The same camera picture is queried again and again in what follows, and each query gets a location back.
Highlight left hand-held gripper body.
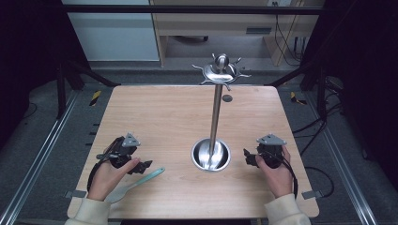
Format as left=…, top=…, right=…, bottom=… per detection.
left=96, top=132, right=142, bottom=170

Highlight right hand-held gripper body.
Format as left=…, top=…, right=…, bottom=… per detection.
left=255, top=133, right=287, bottom=170

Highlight teal silicone spatula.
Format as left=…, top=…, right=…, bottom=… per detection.
left=104, top=167, right=166, bottom=205

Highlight person's right hand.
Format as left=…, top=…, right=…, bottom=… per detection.
left=254, top=145, right=296, bottom=200

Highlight person's left hand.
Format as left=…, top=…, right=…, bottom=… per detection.
left=86, top=157, right=142, bottom=202

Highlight steel utensil hanging rack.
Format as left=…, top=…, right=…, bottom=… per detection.
left=191, top=52, right=253, bottom=173

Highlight yellow black floor tape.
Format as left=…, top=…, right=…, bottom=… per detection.
left=289, top=91, right=308, bottom=106
left=88, top=90, right=102, bottom=107

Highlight white cabinet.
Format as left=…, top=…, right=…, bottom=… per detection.
left=61, top=0, right=161, bottom=62

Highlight black curtain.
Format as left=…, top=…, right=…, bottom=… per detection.
left=0, top=0, right=92, bottom=148
left=299, top=0, right=398, bottom=188

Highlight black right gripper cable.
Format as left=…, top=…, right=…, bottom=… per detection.
left=264, top=149, right=299, bottom=200

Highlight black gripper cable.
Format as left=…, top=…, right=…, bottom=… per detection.
left=264, top=149, right=299, bottom=200
left=86, top=158, right=105, bottom=192

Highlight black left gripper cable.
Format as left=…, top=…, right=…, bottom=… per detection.
left=86, top=158, right=105, bottom=192

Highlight grey metal table bracket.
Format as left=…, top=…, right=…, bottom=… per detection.
left=301, top=189, right=324, bottom=201
left=64, top=189, right=87, bottom=200

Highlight black looped floor cable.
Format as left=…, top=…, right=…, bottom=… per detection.
left=304, top=166, right=335, bottom=199

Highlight aluminium floor rail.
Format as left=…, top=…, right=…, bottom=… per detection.
left=0, top=89, right=81, bottom=225
left=320, top=126, right=380, bottom=225

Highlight black metal frame stand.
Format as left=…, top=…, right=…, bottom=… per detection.
left=268, top=60, right=329, bottom=121
left=55, top=60, right=122, bottom=120

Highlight black hanging desk cables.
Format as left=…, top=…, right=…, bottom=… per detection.
left=273, top=1, right=309, bottom=68

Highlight black horizontal frame bar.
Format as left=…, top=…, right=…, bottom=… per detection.
left=61, top=4, right=327, bottom=16

